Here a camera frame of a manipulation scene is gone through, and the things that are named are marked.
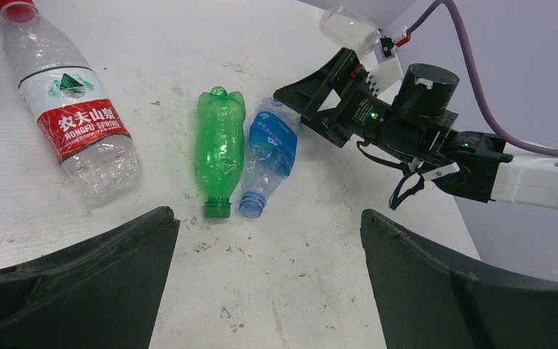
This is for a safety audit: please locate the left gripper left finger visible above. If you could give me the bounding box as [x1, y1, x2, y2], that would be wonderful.
[0, 206, 179, 348]

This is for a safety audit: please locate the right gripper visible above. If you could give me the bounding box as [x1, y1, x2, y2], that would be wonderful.
[272, 47, 399, 148]

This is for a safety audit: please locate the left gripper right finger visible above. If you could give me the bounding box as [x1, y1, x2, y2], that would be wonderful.
[360, 209, 558, 348]

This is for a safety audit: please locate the blue label crushed bottle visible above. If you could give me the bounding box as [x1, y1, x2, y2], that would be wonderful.
[238, 97, 301, 219]

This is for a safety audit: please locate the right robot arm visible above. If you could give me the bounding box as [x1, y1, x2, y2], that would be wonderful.
[273, 48, 558, 210]

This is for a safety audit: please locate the clear plastic jar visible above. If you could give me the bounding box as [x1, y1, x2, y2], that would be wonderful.
[319, 6, 381, 55]

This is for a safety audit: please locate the green plastic bottle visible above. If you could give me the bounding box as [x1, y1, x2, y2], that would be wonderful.
[195, 87, 246, 219]

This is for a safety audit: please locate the red label water bottle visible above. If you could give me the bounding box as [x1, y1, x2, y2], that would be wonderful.
[0, 1, 142, 206]

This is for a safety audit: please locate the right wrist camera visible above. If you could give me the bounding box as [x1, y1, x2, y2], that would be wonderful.
[366, 32, 411, 97]

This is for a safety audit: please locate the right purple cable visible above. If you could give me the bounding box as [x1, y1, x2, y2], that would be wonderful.
[404, 0, 558, 161]

